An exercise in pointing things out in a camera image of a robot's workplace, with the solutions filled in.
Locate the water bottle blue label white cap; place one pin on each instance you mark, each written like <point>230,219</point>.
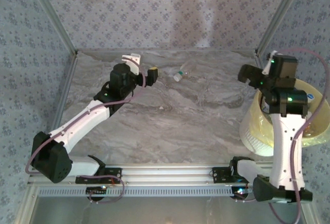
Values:
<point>310,96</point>

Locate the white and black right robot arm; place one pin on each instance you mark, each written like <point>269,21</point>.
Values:
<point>286,152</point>

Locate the round cream plastic bin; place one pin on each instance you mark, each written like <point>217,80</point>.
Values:
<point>257,131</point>

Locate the clear yellowish bin liner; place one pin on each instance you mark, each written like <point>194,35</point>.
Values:
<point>317,139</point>

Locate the clear bottle green white cap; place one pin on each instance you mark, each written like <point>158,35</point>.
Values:
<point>178,76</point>

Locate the black controller board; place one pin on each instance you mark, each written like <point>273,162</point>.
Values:
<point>96,191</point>
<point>241,193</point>

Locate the grey metal panel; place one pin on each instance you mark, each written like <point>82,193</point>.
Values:
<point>167,211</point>

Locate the aluminium side rail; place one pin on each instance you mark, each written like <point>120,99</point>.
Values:
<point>60,105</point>
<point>258,59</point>

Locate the aluminium frame post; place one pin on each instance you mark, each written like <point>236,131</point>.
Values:
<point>51,15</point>
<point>281,15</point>

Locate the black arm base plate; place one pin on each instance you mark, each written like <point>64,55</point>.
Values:
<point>113,173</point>
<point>219,175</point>

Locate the aluminium frame rail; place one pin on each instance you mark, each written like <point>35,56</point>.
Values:
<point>167,175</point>

